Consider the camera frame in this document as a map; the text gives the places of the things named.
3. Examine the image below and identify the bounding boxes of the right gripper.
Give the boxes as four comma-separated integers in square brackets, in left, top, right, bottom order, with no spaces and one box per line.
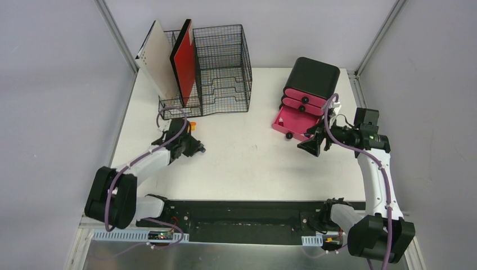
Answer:
[297,114,358,157]

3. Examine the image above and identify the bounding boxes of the black pink drawer unit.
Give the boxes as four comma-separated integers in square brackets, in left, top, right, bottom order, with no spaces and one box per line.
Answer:
[272,57,340,141]

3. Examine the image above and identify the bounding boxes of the red A4 folder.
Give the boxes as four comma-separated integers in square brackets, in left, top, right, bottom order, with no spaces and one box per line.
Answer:
[170,19,196,107]

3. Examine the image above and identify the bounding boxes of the white A4 folder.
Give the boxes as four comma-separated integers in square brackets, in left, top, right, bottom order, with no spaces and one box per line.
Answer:
[135,20,178,100]

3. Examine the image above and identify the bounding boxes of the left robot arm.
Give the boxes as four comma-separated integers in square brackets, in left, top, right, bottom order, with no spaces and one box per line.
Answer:
[84,118,206,231]

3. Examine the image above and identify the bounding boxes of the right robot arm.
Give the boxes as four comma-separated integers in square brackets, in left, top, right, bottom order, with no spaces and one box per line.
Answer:
[297,107,415,266]

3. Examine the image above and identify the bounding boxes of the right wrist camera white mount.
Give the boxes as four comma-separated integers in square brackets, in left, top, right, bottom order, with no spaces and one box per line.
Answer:
[323,101,342,122]

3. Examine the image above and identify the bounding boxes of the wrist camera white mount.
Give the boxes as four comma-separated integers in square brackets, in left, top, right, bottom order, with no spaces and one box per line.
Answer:
[323,101,342,122]
[157,125,169,133]

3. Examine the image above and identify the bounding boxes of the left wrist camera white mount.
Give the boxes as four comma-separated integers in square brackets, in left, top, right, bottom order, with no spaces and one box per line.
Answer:
[157,125,169,133]

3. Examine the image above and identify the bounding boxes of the black wire mesh desk organizer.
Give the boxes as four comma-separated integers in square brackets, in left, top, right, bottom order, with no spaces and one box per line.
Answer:
[159,24,253,120]

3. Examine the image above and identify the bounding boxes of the black mounting base plate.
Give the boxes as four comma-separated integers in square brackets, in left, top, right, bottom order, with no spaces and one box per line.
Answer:
[136,200,364,247]

